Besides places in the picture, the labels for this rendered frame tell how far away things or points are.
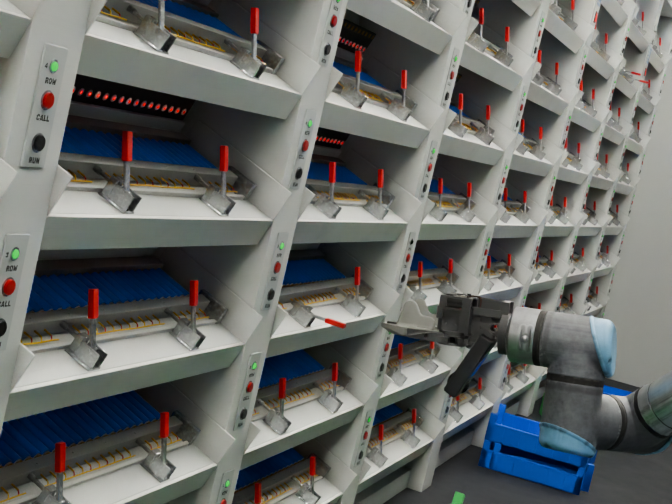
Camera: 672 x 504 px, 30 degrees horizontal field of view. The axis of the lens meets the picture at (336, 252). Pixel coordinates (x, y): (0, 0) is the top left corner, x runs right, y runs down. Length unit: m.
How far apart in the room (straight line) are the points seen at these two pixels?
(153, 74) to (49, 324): 0.32
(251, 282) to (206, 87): 0.40
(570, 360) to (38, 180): 0.99
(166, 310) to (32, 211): 0.50
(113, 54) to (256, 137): 0.54
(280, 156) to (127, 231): 0.43
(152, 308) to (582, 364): 0.68
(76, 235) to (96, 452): 0.40
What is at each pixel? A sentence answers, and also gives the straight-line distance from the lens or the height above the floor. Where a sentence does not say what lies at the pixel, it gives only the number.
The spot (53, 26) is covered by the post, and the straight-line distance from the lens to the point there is 1.27.
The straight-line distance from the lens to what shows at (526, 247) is 3.90.
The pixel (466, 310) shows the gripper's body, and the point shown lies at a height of 0.63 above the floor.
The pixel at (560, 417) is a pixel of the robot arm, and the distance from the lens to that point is 2.00.
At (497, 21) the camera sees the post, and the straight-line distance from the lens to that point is 3.24.
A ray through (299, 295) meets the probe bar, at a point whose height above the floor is 0.57.
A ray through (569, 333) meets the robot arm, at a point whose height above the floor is 0.64.
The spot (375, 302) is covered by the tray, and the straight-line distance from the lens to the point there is 2.55.
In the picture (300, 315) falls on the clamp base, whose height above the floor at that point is 0.55.
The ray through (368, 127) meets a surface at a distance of 2.19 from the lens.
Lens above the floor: 0.87
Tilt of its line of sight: 6 degrees down
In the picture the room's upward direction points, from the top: 13 degrees clockwise
